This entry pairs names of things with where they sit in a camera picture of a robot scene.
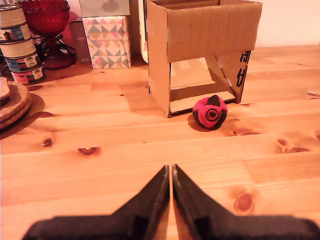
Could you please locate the thin black cord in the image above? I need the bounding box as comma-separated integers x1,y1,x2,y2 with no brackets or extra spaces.
37,34,77,60

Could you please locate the red and black footbag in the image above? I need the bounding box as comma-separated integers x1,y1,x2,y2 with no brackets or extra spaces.
192,94,229,130

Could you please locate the cardboard dice tower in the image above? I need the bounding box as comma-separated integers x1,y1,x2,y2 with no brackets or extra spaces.
145,0,263,118

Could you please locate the dark brown box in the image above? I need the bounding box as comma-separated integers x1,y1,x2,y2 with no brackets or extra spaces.
69,21,93,64

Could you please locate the cloud print tissue box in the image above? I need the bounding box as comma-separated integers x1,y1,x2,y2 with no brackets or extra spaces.
79,0,131,18

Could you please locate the triangle pattern box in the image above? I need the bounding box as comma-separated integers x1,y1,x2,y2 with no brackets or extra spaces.
82,16,132,70

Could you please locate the blue label food can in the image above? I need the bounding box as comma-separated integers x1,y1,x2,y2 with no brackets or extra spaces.
4,52,41,73
0,22,33,43

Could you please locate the round cork coaster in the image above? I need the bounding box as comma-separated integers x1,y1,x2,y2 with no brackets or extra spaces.
0,81,31,118
0,99,33,130
0,76,11,101

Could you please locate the pink label food can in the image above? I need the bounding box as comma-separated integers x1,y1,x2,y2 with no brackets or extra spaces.
11,66,46,86

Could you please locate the cream electric kettle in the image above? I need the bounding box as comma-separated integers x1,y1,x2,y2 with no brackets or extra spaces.
137,0,150,65

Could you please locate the red glass footed bowl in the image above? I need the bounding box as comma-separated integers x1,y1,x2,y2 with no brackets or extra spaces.
20,0,76,71

